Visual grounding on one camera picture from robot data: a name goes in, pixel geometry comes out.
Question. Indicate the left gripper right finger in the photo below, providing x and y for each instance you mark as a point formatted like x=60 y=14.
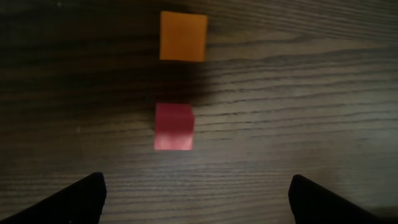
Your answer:
x=320 y=205

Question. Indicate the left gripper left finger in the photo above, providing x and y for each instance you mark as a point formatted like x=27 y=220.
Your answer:
x=71 y=202

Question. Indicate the red cube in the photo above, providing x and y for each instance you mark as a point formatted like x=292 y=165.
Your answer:
x=174 y=126

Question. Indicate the orange cube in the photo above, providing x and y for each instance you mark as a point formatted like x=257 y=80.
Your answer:
x=183 y=35

